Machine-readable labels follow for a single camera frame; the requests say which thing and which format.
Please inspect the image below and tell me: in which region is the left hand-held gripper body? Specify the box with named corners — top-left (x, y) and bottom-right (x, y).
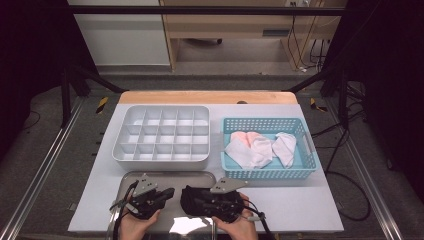
top-left (127, 172), bottom-right (165, 221)

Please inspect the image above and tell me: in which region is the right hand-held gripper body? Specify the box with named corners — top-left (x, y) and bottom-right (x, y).
top-left (207, 177), bottom-right (250, 224)

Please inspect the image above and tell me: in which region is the black sock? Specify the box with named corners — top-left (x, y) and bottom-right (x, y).
top-left (179, 184), bottom-right (218, 218)
top-left (182, 185), bottom-right (215, 201)

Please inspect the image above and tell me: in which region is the metal tray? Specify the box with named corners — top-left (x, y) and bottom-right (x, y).
top-left (105, 170), bottom-right (219, 240)

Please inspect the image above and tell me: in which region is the white divided organizer box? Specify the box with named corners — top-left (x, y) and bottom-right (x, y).
top-left (112, 104), bottom-right (211, 172)

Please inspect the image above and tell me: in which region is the white sock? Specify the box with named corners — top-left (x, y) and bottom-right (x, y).
top-left (224, 135), bottom-right (274, 169)
top-left (272, 132), bottom-right (297, 169)

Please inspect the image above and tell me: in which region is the pink sock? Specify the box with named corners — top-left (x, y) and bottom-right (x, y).
top-left (246, 131), bottom-right (265, 145)
top-left (230, 130), bottom-right (249, 148)

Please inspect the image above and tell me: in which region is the blue perforated plastic basket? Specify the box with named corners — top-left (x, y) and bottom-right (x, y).
top-left (219, 117), bottom-right (320, 182)

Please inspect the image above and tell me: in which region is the person's left hand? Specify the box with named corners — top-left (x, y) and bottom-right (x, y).
top-left (119, 209), bottom-right (162, 240)

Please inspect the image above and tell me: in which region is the person's right hand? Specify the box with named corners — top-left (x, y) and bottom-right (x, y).
top-left (211, 192), bottom-right (259, 240)

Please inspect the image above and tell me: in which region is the yellow black floor tape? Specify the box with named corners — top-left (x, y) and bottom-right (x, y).
top-left (309, 97), bottom-right (329, 113)
top-left (95, 96), bottom-right (110, 115)

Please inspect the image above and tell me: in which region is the white cabinet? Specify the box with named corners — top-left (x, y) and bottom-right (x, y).
top-left (68, 0), bottom-right (171, 67)

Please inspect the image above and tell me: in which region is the light wooden desk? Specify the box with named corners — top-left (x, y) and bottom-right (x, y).
top-left (159, 0), bottom-right (344, 72)

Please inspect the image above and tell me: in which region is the black curtain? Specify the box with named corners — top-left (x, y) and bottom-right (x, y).
top-left (0, 0), bottom-right (98, 161)
top-left (323, 0), bottom-right (424, 194)

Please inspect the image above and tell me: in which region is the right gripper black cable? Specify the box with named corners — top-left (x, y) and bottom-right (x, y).
top-left (244, 206), bottom-right (278, 240)

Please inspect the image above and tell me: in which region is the aluminium floor rail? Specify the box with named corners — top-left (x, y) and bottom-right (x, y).
top-left (0, 96), bottom-right (86, 240)
top-left (324, 98), bottom-right (404, 240)

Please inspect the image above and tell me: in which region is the black diagonal frame strut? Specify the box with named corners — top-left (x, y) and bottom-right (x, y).
top-left (283, 63), bottom-right (351, 129)
top-left (61, 64), bottom-right (129, 128)

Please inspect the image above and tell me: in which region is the thin black floor cable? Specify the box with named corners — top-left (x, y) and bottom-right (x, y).
top-left (19, 109), bottom-right (42, 133)

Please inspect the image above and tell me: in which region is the black floor cable loop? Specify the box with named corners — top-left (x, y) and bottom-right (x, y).
top-left (324, 126), bottom-right (372, 222)

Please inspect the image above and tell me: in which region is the black horizontal frame bar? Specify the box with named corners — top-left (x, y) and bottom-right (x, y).
top-left (68, 5), bottom-right (346, 16)

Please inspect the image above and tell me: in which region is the yellow cable under desk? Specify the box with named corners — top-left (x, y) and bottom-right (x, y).
top-left (288, 14), bottom-right (322, 73)

